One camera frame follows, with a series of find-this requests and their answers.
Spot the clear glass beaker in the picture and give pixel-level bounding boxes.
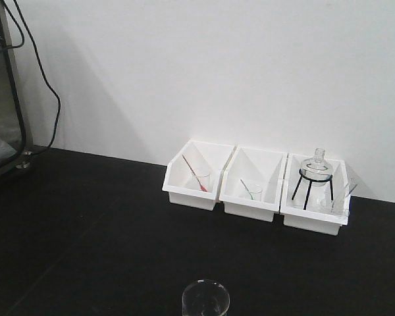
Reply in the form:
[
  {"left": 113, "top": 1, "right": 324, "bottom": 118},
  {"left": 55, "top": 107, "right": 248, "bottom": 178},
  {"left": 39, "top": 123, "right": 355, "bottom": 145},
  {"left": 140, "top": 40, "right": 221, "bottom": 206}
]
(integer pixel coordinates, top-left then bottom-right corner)
[{"left": 182, "top": 279, "right": 230, "bottom": 316}]

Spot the left white storage bin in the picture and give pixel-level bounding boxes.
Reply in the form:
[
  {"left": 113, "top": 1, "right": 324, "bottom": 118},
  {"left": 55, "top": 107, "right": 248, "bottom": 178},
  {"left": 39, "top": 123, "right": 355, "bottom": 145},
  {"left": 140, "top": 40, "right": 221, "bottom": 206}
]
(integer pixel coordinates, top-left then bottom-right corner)
[{"left": 162, "top": 140, "right": 236, "bottom": 211}]

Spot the white storage bin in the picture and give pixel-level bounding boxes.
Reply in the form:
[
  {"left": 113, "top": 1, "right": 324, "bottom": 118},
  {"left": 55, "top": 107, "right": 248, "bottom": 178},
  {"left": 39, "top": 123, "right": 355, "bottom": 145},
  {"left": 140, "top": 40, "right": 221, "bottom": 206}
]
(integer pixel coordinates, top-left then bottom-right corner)
[
  {"left": 162, "top": 140, "right": 236, "bottom": 211},
  {"left": 280, "top": 153, "right": 349, "bottom": 236},
  {"left": 219, "top": 146, "right": 288, "bottom": 223}
]

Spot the small beaker with red rod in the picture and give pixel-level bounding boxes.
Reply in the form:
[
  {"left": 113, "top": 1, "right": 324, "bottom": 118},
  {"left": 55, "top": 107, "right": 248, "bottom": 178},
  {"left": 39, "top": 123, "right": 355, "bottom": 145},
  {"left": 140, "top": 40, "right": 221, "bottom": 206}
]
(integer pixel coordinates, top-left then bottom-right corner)
[{"left": 195, "top": 169, "right": 212, "bottom": 192}]

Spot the middle white storage bin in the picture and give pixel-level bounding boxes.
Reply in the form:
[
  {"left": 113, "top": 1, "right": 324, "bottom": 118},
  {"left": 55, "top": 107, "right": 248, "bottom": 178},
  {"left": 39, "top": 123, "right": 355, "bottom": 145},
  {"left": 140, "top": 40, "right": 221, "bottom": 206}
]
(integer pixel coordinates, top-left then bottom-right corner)
[{"left": 219, "top": 146, "right": 288, "bottom": 223}]

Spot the green stirring rod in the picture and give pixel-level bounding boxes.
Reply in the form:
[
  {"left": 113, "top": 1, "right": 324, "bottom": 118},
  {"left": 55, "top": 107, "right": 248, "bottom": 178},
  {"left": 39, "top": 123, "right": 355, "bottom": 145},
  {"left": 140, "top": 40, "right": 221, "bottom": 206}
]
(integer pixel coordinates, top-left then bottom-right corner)
[{"left": 240, "top": 179, "right": 254, "bottom": 200}]

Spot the small beaker with green rod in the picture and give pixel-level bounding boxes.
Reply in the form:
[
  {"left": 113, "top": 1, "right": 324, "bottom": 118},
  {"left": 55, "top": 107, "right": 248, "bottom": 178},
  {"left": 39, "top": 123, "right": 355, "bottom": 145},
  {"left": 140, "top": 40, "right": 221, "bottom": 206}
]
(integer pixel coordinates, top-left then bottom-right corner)
[{"left": 246, "top": 182, "right": 263, "bottom": 201}]

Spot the round glass flask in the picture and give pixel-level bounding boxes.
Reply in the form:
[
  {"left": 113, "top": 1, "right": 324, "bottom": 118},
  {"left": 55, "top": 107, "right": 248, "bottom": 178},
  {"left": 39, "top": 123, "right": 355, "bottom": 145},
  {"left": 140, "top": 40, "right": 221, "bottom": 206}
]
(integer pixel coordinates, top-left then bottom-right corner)
[{"left": 300, "top": 148, "right": 333, "bottom": 187}]

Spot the right white storage bin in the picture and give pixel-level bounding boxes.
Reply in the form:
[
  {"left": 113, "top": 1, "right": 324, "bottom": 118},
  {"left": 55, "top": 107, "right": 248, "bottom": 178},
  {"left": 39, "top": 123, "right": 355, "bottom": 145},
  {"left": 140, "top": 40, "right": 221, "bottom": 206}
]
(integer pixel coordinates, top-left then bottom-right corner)
[{"left": 280, "top": 153, "right": 349, "bottom": 236}]

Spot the black tripod stand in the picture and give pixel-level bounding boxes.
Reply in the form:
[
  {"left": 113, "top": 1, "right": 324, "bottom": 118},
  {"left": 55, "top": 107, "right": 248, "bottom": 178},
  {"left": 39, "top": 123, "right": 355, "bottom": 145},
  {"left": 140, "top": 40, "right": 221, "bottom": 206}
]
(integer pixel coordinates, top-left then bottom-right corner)
[{"left": 292, "top": 169, "right": 334, "bottom": 210}]

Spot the small beaker in right bin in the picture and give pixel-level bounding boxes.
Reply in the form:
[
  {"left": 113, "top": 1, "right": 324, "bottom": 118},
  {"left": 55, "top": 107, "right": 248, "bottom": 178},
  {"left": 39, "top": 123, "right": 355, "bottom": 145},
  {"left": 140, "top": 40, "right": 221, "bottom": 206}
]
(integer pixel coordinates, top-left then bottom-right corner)
[{"left": 320, "top": 197, "right": 349, "bottom": 217}]

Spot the black power cable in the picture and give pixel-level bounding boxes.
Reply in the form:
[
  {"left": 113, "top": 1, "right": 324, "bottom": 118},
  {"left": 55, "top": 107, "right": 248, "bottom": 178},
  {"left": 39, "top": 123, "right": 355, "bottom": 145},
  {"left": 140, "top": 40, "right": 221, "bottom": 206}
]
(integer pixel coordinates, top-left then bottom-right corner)
[{"left": 0, "top": 0, "right": 61, "bottom": 155}]

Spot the glass enclosure with metal frame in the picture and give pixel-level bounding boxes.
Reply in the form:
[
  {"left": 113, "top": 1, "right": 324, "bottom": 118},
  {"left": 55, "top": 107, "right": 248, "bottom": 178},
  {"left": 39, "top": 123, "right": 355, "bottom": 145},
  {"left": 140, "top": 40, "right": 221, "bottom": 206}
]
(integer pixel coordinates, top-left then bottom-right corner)
[{"left": 0, "top": 1, "right": 33, "bottom": 176}]

